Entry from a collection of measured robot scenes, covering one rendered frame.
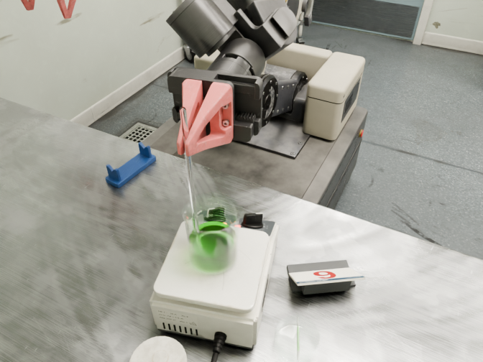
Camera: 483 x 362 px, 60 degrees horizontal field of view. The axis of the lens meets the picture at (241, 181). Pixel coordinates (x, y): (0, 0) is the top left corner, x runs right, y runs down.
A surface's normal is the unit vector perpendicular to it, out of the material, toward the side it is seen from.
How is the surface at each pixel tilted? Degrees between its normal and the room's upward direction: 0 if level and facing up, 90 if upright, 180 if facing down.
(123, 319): 0
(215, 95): 21
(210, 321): 90
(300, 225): 0
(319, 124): 90
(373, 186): 0
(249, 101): 90
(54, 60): 90
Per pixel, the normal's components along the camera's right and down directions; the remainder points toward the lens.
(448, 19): -0.46, 0.58
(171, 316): -0.21, 0.64
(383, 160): 0.00, -0.76
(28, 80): 0.89, 0.30
